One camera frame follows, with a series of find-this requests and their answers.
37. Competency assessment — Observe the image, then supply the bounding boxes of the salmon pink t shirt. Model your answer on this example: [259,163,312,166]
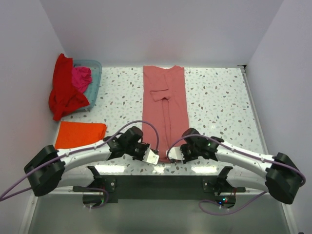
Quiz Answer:
[142,66,189,162]

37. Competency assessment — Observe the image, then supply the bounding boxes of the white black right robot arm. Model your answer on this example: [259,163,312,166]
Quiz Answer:
[180,128,306,204]

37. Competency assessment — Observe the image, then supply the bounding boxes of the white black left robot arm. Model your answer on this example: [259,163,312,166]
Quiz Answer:
[24,126,159,197]

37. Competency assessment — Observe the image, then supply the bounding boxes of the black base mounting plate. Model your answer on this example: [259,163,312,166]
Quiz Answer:
[73,175,246,206]

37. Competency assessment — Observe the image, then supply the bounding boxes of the folded orange t shirt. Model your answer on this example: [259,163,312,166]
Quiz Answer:
[54,121,107,149]

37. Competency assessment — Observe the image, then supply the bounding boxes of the light blue plastic basket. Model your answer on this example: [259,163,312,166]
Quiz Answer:
[73,59,102,113]

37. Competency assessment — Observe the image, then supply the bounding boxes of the red t shirt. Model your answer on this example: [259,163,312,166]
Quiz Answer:
[48,53,89,121]

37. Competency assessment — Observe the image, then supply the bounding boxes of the magenta t shirt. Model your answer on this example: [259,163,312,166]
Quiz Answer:
[72,67,92,93]

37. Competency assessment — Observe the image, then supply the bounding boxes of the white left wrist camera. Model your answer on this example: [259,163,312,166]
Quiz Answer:
[142,148,159,165]

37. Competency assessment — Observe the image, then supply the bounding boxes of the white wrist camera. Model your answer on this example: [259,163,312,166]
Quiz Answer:
[142,148,159,165]
[166,147,184,162]

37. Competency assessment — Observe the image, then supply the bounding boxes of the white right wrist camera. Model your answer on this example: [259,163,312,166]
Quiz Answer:
[166,147,184,162]

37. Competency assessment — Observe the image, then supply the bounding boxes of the aluminium extrusion rail frame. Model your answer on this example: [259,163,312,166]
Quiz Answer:
[18,64,299,234]

